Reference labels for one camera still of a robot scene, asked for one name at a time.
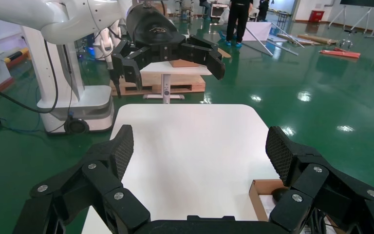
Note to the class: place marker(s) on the wooden pallet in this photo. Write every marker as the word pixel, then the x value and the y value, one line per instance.
pixel 190 85

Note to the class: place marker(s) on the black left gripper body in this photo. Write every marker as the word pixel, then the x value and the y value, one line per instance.
pixel 154 29

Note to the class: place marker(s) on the black computer mouse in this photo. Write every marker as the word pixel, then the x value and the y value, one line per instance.
pixel 278 194

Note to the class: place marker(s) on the white robot with blue light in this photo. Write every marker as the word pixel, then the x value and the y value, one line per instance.
pixel 106 48

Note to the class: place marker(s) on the orange flat bundle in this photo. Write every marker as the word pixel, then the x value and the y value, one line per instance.
pixel 340 53

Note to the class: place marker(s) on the dark wall screen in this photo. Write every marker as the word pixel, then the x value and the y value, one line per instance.
pixel 359 2

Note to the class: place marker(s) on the white pedestal table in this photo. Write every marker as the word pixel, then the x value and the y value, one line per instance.
pixel 166 82

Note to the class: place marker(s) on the brown cardboard box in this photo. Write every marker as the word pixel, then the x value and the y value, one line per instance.
pixel 254 193

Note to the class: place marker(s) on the white wheeled robot chassis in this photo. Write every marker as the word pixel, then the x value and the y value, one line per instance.
pixel 77 103

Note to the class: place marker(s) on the long wooden planks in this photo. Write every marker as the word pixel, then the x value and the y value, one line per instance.
pixel 312 39

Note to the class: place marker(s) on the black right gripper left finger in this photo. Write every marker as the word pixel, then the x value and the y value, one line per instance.
pixel 87 190

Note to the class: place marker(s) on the person in black clothes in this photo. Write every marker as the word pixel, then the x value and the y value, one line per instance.
pixel 238 19

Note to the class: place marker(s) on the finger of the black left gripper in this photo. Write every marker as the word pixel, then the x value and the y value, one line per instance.
pixel 206 55
pixel 129 61

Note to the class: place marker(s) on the yellow black bumper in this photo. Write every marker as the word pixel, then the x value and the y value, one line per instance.
pixel 16 55

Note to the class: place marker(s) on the white flat panel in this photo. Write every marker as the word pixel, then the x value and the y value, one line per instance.
pixel 258 30

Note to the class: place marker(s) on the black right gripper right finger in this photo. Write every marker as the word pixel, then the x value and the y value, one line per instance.
pixel 322 193

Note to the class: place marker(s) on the flat cardboard package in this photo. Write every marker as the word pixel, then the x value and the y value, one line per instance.
pixel 185 63

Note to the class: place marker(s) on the red box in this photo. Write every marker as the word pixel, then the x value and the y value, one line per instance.
pixel 316 16

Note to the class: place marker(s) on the person in dark jacket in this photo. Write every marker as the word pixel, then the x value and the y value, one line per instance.
pixel 267 9

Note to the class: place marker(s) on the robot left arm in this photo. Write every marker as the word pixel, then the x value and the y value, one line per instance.
pixel 61 19

